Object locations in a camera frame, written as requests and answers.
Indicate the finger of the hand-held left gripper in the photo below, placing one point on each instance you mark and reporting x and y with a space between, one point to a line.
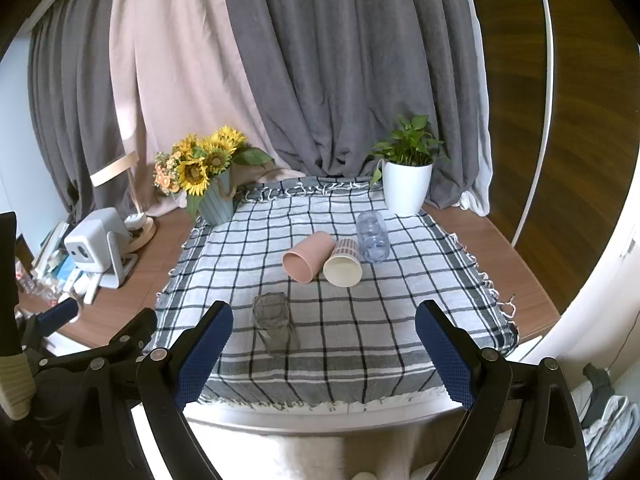
60 316
132 332

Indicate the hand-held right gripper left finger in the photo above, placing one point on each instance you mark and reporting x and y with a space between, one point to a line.
205 355

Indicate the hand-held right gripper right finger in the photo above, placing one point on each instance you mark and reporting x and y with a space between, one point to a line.
445 355

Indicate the clear glass cup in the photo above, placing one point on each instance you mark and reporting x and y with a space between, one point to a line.
275 325

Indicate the striped paper cup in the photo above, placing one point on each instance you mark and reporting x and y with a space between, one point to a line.
345 265

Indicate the clear bluish plastic cup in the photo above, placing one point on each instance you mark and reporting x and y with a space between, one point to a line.
372 240

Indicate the pink cup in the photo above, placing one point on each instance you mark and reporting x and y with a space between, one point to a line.
306 257

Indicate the white remote control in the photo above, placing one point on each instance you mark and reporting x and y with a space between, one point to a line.
91 287

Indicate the stack of books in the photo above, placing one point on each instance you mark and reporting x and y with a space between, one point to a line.
50 255

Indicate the white projector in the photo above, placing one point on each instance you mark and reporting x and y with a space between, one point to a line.
95 240

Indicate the white desk lamp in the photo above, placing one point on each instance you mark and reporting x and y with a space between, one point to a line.
137 232

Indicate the black white checkered tablecloth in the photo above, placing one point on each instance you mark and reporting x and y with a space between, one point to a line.
350 320

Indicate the blue ribbed vase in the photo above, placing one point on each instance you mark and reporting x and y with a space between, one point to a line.
217 202

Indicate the potted plant in white pot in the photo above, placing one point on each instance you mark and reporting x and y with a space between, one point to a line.
406 185

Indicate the pile of grey clothes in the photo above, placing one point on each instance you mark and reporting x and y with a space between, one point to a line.
607 420

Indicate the grey curtain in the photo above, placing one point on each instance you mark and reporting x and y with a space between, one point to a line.
70 110
360 70

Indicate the sunflower bouquet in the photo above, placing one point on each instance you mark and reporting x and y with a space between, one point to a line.
205 160

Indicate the white sheer curtain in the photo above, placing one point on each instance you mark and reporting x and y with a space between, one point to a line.
477 160

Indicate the white curved tube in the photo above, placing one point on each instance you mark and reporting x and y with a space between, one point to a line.
542 110

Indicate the pink curtain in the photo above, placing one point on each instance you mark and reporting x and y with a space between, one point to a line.
175 70

